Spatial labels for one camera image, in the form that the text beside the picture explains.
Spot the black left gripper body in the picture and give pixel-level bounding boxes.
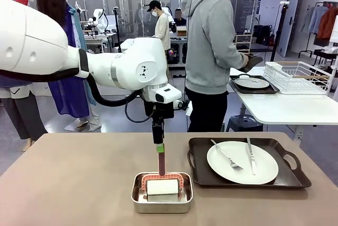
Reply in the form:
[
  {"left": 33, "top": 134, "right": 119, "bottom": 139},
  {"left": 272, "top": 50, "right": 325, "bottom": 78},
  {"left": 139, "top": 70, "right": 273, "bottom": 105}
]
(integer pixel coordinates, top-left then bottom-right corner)
[{"left": 143, "top": 96, "right": 175, "bottom": 127}]

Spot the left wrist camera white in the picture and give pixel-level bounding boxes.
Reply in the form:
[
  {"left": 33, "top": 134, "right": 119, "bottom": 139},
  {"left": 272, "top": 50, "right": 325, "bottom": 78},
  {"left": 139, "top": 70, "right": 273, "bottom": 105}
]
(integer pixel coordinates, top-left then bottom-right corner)
[{"left": 173, "top": 99, "right": 192, "bottom": 111}]

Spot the black tripod stand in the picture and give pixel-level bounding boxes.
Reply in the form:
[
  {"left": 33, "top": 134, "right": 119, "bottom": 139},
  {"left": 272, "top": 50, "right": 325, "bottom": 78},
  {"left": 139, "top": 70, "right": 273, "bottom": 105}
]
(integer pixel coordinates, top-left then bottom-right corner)
[{"left": 270, "top": 0, "right": 290, "bottom": 62}]

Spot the silver table knife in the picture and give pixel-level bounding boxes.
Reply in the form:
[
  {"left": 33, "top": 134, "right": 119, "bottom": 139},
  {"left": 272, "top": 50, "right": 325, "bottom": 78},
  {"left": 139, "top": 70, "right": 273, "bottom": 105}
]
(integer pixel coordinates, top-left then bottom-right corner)
[{"left": 246, "top": 137, "right": 257, "bottom": 176}]

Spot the rectangular metal tray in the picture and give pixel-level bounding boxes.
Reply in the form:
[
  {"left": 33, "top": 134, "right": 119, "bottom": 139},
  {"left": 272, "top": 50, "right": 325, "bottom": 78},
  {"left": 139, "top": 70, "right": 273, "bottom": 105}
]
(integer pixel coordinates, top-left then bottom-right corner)
[{"left": 130, "top": 172, "right": 194, "bottom": 214}]

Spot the grey round plate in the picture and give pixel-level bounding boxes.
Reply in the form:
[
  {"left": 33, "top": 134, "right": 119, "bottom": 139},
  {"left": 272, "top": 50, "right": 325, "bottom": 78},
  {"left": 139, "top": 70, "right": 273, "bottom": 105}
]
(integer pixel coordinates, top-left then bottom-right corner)
[{"left": 234, "top": 76, "right": 270, "bottom": 89}]

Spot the white wire dish rack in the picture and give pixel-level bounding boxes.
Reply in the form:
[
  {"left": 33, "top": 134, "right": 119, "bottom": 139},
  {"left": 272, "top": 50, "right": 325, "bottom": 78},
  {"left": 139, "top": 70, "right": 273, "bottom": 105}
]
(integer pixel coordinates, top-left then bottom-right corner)
[{"left": 264, "top": 61, "right": 333, "bottom": 95}]

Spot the grey hanging shirt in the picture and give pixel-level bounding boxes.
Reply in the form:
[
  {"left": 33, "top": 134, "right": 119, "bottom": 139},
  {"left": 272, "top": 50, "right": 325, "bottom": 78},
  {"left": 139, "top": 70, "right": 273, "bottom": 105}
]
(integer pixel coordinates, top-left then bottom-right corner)
[{"left": 307, "top": 5, "right": 330, "bottom": 35}]

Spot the person's right hand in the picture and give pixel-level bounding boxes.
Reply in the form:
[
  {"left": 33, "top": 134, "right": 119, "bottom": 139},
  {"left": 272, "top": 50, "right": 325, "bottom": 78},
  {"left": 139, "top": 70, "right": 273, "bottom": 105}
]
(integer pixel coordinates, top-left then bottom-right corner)
[{"left": 240, "top": 53, "right": 251, "bottom": 70}]

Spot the person in grey hoodie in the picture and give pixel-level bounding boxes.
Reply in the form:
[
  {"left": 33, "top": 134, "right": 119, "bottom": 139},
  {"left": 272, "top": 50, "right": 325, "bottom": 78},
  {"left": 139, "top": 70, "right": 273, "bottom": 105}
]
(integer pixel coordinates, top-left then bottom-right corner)
[{"left": 181, "top": 0, "right": 251, "bottom": 133}]

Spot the white round plate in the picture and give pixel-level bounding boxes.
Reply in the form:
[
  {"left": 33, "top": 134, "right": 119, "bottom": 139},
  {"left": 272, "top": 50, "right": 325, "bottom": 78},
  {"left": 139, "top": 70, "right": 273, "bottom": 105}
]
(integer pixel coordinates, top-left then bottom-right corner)
[{"left": 206, "top": 140, "right": 279, "bottom": 185}]

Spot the blue-grey metal stool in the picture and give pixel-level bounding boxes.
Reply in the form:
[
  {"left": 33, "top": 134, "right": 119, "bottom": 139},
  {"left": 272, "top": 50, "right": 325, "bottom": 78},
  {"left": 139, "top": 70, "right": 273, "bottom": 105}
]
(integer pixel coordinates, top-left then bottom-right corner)
[{"left": 226, "top": 114, "right": 264, "bottom": 133}]

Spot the person with red sleeves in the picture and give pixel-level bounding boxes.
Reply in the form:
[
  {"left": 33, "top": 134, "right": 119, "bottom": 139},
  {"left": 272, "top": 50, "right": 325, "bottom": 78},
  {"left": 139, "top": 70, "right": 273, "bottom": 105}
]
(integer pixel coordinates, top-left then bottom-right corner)
[{"left": 0, "top": 0, "right": 48, "bottom": 153}]

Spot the silver fork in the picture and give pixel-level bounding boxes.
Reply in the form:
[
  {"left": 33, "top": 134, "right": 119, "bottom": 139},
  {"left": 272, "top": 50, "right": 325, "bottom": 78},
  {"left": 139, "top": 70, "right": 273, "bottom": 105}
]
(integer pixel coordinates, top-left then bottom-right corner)
[{"left": 210, "top": 139, "right": 244, "bottom": 173}]

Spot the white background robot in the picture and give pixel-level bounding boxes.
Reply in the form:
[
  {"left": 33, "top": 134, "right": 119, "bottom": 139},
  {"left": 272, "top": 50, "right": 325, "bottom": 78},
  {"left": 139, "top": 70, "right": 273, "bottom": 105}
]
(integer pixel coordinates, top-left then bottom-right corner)
[{"left": 88, "top": 8, "right": 110, "bottom": 35}]

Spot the white side table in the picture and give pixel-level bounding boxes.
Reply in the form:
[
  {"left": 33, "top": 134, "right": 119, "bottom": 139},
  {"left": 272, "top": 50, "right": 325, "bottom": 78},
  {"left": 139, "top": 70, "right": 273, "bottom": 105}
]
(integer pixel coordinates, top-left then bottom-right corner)
[{"left": 228, "top": 66, "right": 338, "bottom": 142}]

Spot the seated person dark top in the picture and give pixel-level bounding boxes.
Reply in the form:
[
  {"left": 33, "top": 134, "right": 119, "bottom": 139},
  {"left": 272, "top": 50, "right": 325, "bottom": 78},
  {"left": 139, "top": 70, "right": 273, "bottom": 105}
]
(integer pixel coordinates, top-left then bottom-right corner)
[{"left": 173, "top": 8, "right": 187, "bottom": 26}]

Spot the brown serving tray with handles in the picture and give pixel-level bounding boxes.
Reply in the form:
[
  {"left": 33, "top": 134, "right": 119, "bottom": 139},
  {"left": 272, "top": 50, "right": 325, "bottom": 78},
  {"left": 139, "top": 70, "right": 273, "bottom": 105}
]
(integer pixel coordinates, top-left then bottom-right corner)
[{"left": 186, "top": 137, "right": 312, "bottom": 190}]

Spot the white door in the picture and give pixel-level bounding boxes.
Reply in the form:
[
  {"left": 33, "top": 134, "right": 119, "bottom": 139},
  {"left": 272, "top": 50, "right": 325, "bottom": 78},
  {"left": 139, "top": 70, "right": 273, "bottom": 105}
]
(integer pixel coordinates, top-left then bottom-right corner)
[{"left": 276, "top": 0, "right": 302, "bottom": 58}]

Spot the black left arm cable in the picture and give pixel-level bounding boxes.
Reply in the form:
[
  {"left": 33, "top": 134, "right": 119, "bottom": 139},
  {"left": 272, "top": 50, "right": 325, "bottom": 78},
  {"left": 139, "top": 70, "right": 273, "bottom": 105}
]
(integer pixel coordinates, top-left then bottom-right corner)
[{"left": 0, "top": 48, "right": 159, "bottom": 124}]

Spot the grey sleeved right forearm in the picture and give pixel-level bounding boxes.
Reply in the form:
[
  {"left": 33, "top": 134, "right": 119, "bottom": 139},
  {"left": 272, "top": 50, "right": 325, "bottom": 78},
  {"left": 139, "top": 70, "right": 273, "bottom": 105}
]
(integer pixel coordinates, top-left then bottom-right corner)
[{"left": 224, "top": 48, "right": 246, "bottom": 70}]

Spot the dark dish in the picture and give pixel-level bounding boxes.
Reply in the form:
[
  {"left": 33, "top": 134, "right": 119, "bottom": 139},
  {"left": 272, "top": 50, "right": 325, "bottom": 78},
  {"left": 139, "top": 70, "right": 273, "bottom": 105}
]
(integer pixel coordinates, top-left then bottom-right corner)
[{"left": 241, "top": 54, "right": 264, "bottom": 73}]

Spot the black bag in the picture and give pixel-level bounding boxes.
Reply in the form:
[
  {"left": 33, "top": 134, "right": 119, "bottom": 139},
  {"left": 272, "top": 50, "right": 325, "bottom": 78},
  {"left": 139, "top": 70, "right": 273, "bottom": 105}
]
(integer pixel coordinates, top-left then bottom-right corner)
[{"left": 253, "top": 24, "right": 273, "bottom": 46}]

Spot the dark brown tray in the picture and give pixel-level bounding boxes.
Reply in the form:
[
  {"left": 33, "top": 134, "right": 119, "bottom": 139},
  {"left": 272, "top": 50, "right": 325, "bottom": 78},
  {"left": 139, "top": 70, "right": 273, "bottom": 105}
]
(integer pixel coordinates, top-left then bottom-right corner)
[{"left": 229, "top": 74, "right": 280, "bottom": 95}]

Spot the man black cap white mask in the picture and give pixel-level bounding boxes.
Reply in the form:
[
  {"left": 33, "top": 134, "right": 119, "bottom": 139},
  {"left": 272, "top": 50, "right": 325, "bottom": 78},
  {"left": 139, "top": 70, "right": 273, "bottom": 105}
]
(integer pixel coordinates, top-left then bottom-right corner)
[{"left": 146, "top": 0, "right": 172, "bottom": 52}]

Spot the orange hanging jacket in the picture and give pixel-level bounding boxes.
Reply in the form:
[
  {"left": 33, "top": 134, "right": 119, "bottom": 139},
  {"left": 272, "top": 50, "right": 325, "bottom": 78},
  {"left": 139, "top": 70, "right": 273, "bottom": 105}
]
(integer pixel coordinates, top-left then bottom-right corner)
[{"left": 316, "top": 6, "right": 338, "bottom": 41}]

